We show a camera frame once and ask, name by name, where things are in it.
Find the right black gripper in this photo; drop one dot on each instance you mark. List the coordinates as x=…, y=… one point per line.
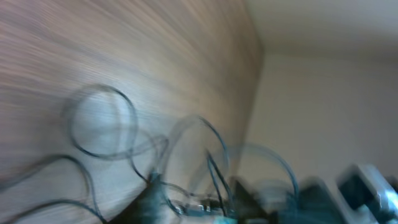
x=315, y=204

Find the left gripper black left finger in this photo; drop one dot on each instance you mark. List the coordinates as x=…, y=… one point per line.
x=147, y=207

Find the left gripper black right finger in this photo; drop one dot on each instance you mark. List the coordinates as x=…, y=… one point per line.
x=246, y=207

